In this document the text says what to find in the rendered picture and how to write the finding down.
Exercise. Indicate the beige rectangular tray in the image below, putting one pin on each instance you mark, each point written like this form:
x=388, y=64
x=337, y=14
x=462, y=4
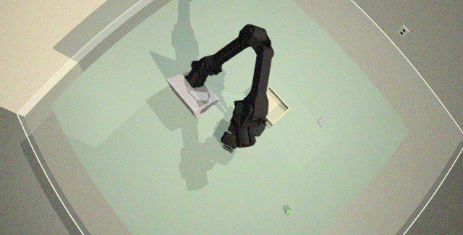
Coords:
x=277, y=108

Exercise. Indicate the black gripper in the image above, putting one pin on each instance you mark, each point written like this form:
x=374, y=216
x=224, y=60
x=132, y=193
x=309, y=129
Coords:
x=230, y=139

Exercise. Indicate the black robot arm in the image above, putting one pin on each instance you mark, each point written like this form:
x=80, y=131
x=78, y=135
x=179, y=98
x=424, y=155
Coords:
x=255, y=105

